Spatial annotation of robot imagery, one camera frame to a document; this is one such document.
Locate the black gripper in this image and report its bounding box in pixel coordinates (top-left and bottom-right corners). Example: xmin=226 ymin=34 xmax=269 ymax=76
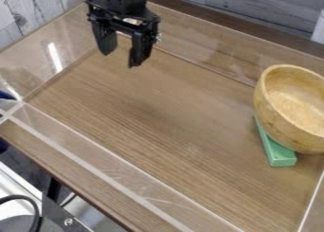
xmin=86 ymin=0 xmax=161 ymax=67

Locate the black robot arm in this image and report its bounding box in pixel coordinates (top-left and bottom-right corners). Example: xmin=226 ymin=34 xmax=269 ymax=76
xmin=84 ymin=0 xmax=161 ymax=68

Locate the brown wooden bowl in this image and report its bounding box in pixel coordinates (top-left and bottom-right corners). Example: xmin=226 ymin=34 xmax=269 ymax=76
xmin=253 ymin=64 xmax=324 ymax=154

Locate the green rectangular block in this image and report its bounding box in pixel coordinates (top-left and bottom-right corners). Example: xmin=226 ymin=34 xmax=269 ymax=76
xmin=254 ymin=118 xmax=297 ymax=168

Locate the blue object at edge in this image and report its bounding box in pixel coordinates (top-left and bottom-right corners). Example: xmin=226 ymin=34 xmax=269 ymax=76
xmin=0 ymin=90 xmax=16 ymax=100

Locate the black table leg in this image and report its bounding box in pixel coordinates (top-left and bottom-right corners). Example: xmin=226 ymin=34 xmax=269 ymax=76
xmin=47 ymin=178 xmax=62 ymax=202

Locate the clear acrylic barrier wall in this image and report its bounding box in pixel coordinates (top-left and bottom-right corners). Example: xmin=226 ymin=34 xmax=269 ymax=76
xmin=0 ymin=0 xmax=324 ymax=232

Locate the black metal bracket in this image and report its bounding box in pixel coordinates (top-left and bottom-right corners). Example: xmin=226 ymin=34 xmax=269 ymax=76
xmin=39 ymin=197 xmax=94 ymax=232

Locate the black cable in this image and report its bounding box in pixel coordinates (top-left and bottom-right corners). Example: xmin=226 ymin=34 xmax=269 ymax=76
xmin=0 ymin=194 xmax=43 ymax=232

